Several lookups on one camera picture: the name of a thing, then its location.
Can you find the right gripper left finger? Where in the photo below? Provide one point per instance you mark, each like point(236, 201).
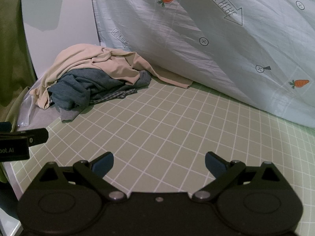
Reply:
point(91, 174)

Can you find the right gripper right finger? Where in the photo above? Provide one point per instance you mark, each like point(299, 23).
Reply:
point(225, 173)

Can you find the beige shirt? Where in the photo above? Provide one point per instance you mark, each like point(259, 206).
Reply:
point(117, 63)

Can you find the clear plastic storage bag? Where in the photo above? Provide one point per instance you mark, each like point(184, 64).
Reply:
point(27, 112)

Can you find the blue denim garment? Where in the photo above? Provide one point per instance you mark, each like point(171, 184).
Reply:
point(73, 91)

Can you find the plaid checked garment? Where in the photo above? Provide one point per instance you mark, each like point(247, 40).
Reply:
point(107, 97)

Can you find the light blue carrot-print quilt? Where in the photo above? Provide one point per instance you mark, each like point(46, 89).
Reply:
point(260, 52)

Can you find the white headboard panel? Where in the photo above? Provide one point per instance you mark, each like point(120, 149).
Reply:
point(54, 25)

